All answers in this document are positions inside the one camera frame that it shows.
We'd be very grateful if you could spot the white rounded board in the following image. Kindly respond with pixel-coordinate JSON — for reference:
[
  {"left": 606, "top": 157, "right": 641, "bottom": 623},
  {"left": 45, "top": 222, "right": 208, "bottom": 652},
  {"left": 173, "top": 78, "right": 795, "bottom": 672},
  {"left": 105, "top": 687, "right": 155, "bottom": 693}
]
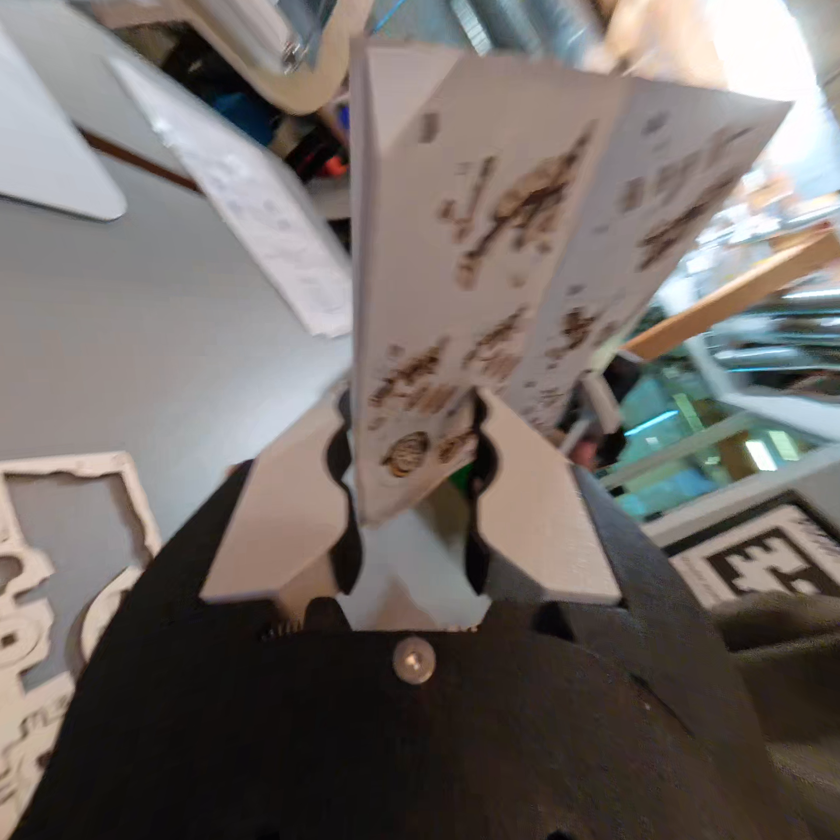
[{"left": 0, "top": 23, "right": 127, "bottom": 222}]

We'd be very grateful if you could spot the white instruction booklet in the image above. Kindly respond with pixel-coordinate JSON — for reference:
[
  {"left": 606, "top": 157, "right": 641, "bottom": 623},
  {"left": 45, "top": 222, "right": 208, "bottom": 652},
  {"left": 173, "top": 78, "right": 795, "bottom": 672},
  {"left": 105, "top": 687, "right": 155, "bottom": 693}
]
[{"left": 348, "top": 36, "right": 795, "bottom": 526}]

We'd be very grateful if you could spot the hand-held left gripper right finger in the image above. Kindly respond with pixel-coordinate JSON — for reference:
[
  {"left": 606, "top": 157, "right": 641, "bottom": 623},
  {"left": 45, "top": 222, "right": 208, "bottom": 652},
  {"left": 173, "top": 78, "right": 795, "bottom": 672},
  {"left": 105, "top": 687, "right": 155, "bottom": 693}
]
[{"left": 465, "top": 387, "right": 624, "bottom": 606}]

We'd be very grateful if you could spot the wooden beam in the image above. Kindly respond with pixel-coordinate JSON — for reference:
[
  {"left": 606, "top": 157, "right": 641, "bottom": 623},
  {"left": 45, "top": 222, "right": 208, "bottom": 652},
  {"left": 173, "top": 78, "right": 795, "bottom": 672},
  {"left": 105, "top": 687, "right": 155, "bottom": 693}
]
[{"left": 620, "top": 230, "right": 840, "bottom": 362}]

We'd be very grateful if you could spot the black and white tag sign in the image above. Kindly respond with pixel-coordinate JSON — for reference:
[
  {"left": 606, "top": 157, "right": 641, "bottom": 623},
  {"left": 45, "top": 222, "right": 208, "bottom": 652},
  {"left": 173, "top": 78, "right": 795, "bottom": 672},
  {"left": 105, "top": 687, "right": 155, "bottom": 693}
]
[{"left": 669, "top": 502, "right": 840, "bottom": 611}]

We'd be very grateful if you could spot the wooden puzzle sheet with cutouts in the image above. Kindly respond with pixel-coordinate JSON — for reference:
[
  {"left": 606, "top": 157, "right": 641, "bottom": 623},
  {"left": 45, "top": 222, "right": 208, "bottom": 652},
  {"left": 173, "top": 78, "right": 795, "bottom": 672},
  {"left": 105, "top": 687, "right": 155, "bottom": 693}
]
[{"left": 0, "top": 451, "right": 163, "bottom": 824}]

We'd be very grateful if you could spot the pale curved panel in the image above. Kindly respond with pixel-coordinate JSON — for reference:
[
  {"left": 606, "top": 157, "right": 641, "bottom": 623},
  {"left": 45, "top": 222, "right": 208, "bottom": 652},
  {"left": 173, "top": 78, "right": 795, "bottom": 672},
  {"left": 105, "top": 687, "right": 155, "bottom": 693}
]
[{"left": 98, "top": 0, "right": 358, "bottom": 116}]

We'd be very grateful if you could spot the grey desk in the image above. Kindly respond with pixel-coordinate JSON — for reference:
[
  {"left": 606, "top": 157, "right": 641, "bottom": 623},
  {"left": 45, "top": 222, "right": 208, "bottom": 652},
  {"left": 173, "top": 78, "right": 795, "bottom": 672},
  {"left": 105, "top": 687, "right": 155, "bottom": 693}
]
[{"left": 0, "top": 0, "right": 355, "bottom": 592}]

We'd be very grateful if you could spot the printed paper sheet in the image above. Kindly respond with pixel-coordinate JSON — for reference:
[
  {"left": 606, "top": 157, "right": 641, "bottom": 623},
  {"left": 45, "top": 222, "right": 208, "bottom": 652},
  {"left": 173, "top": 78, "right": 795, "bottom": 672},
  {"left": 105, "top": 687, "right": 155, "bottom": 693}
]
[{"left": 108, "top": 56, "right": 355, "bottom": 339}]

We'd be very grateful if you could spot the person's brown shirt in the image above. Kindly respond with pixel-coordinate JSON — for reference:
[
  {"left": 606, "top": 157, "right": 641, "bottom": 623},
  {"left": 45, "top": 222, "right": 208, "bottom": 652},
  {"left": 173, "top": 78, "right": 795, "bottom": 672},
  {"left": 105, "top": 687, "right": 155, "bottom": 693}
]
[{"left": 712, "top": 591, "right": 840, "bottom": 840}]

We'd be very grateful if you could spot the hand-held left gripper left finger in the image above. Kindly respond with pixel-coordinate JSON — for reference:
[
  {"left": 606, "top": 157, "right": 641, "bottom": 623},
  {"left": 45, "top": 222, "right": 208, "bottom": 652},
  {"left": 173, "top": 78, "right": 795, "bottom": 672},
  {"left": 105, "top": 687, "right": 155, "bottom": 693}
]
[{"left": 199, "top": 388, "right": 363, "bottom": 623}]

